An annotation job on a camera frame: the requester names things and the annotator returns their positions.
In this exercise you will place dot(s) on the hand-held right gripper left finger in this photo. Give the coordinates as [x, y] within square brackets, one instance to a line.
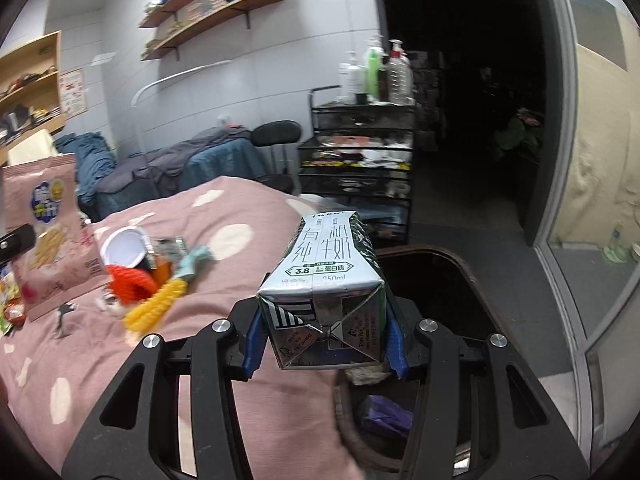
[252, 345]

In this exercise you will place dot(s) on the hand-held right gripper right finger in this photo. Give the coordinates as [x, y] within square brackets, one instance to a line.
[397, 345]

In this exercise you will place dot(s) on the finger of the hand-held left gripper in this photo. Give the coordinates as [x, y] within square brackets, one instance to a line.
[17, 242]

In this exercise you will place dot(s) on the pink snack bag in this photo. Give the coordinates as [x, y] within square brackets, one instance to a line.
[55, 240]

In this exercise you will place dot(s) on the silver milk carton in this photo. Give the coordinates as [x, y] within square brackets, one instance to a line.
[320, 270]

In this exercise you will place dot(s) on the orange snack wrapper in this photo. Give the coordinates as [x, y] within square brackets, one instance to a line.
[162, 267]

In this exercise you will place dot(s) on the colourful snack packet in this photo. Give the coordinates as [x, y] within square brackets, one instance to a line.
[12, 310]

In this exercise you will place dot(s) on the purple packet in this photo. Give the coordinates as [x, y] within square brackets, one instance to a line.
[385, 415]

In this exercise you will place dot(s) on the pink dotted blanket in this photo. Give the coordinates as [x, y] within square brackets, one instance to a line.
[235, 270]

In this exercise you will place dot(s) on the light teal cloth piece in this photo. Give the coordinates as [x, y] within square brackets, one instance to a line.
[192, 262]

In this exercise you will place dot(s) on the blue cloth heap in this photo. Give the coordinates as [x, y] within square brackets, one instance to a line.
[87, 165]

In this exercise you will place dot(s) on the yellow knitted toy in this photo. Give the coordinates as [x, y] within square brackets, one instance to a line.
[155, 305]

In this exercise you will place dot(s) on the white plastic cup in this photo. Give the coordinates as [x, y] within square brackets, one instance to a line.
[125, 247]

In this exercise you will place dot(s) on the red knitted toy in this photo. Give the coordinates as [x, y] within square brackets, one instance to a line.
[130, 282]

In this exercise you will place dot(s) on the grey blanket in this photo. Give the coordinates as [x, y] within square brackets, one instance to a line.
[150, 170]

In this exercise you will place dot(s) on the blue denim blanket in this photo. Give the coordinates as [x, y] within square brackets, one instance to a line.
[225, 160]

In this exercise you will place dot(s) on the pile of packets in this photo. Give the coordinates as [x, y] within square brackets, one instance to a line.
[360, 152]

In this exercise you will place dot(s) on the wooden bookcase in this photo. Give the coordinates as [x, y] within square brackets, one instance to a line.
[50, 45]

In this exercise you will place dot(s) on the black round stool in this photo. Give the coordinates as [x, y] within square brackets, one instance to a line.
[275, 132]

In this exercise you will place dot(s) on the white curved pole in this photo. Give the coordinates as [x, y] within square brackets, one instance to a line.
[170, 76]

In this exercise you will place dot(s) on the black mesh cart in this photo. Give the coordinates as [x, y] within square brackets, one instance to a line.
[367, 115]

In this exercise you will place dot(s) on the clear plastic bottle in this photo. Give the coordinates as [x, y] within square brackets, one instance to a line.
[619, 240]

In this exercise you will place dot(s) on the potted plant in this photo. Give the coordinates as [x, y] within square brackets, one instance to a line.
[520, 132]

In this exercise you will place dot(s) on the small bowl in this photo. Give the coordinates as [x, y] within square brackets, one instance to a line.
[636, 254]

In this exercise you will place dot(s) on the dark brown bottle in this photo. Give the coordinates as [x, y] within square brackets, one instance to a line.
[383, 82]

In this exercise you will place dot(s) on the white pump bottle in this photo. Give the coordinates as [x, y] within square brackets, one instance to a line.
[352, 80]

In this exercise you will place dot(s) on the green pump bottle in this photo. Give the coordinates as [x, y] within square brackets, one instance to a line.
[374, 67]

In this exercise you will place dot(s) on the wall poster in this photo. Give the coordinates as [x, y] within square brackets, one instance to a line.
[72, 92]

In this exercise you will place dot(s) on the grey door frame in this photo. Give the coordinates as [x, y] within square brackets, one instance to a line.
[555, 160]

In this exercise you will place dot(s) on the long wooden wall shelf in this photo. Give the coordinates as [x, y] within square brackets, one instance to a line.
[220, 21]

